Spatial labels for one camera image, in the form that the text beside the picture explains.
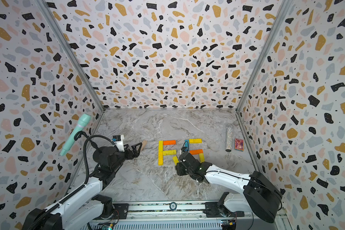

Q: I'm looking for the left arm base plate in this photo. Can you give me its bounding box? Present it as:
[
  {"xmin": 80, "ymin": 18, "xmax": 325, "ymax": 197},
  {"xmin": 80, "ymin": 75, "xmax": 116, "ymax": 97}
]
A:
[{"xmin": 101, "ymin": 203, "xmax": 129, "ymax": 220}]

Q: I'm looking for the mint green microphone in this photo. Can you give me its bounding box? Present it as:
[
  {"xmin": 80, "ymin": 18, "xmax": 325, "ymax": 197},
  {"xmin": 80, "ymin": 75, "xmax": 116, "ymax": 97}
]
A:
[{"xmin": 60, "ymin": 114, "xmax": 91, "ymax": 156}]

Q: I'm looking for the yellow block scuffed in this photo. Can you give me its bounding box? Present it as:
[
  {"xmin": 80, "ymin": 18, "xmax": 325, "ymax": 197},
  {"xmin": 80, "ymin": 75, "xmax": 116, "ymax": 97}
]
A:
[{"xmin": 189, "ymin": 139, "xmax": 202, "ymax": 144}]

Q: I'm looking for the round knob on rail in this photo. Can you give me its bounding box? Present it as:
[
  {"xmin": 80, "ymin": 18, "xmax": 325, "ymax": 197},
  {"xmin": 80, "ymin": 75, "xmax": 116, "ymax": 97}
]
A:
[{"xmin": 169, "ymin": 202, "xmax": 177, "ymax": 211}]

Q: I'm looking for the yellow block lowest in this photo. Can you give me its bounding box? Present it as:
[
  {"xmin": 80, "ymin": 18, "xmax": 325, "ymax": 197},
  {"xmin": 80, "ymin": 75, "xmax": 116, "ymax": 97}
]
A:
[{"xmin": 158, "ymin": 140, "xmax": 163, "ymax": 153}]

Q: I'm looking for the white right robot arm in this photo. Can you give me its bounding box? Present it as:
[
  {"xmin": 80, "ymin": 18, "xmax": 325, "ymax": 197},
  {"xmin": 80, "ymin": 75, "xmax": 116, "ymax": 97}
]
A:
[{"xmin": 175, "ymin": 147, "xmax": 282, "ymax": 223}]

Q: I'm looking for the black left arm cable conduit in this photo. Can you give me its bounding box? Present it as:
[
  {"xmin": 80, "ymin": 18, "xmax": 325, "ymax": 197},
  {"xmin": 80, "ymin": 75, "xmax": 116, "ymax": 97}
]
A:
[{"xmin": 31, "ymin": 134, "xmax": 116, "ymax": 230}]

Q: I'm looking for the aluminium corner post right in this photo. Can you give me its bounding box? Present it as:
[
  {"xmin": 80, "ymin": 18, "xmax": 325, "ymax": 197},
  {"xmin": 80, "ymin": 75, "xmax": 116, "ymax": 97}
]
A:
[{"xmin": 236, "ymin": 0, "xmax": 293, "ymax": 113}]

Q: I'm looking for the orange block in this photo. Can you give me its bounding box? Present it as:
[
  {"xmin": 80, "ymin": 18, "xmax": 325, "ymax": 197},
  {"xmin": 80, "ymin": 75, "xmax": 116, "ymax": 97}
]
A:
[
  {"xmin": 163, "ymin": 140, "xmax": 176, "ymax": 146},
  {"xmin": 189, "ymin": 149, "xmax": 203, "ymax": 155}
]

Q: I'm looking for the natural wood block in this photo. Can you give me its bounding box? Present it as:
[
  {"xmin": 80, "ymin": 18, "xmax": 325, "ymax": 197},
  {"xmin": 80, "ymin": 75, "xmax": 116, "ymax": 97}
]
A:
[{"xmin": 141, "ymin": 140, "xmax": 147, "ymax": 150}]

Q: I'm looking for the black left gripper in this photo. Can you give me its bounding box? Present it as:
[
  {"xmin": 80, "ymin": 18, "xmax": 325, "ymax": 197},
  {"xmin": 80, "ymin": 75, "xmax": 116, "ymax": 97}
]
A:
[{"xmin": 113, "ymin": 142, "xmax": 142, "ymax": 173}]

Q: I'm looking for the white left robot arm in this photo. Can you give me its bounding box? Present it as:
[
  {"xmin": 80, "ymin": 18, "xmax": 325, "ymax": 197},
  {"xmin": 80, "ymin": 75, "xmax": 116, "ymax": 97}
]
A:
[{"xmin": 23, "ymin": 142, "xmax": 143, "ymax": 230}]

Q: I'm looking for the yellow-green block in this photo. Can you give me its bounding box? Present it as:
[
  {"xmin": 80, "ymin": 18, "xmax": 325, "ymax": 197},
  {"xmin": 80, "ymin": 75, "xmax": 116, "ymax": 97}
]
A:
[{"xmin": 198, "ymin": 153, "xmax": 205, "ymax": 163}]

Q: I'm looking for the purple card box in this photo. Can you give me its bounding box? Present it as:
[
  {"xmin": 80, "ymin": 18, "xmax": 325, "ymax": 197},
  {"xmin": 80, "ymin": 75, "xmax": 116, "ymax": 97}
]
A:
[{"xmin": 234, "ymin": 138, "xmax": 244, "ymax": 151}]

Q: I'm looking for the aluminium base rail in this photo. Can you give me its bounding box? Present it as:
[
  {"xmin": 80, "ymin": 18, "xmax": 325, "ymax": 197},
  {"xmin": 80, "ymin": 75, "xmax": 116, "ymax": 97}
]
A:
[{"xmin": 83, "ymin": 200, "xmax": 292, "ymax": 230}]

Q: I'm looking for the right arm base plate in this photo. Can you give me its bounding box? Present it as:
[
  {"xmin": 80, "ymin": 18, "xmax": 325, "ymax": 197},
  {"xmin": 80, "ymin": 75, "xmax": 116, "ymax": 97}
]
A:
[{"xmin": 203, "ymin": 202, "xmax": 245, "ymax": 218}]

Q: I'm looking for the aluminium corner post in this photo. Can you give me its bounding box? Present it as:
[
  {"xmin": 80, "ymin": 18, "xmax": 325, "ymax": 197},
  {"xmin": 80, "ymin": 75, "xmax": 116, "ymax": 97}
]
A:
[
  {"xmin": 236, "ymin": 0, "xmax": 293, "ymax": 113},
  {"xmin": 34, "ymin": 1, "xmax": 105, "ymax": 113}
]

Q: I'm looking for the aluminium corner post left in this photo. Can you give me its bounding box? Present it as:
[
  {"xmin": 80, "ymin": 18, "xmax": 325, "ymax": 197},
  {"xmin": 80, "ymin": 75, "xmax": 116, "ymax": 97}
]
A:
[{"xmin": 34, "ymin": 1, "xmax": 105, "ymax": 113}]

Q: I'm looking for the black gooseneck mic stand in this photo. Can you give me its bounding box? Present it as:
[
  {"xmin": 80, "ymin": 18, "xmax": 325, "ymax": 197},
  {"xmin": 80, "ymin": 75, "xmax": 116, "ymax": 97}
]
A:
[{"xmin": 74, "ymin": 131, "xmax": 115, "ymax": 164}]

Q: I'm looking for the silver glitter microphone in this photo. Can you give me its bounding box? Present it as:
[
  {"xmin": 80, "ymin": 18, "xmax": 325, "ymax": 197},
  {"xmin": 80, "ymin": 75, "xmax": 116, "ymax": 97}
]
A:
[{"xmin": 225, "ymin": 124, "xmax": 233, "ymax": 152}]

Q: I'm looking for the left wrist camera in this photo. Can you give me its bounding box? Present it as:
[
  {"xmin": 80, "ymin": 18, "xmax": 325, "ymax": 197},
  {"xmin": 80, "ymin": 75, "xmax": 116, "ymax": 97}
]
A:
[{"xmin": 112, "ymin": 135, "xmax": 125, "ymax": 152}]

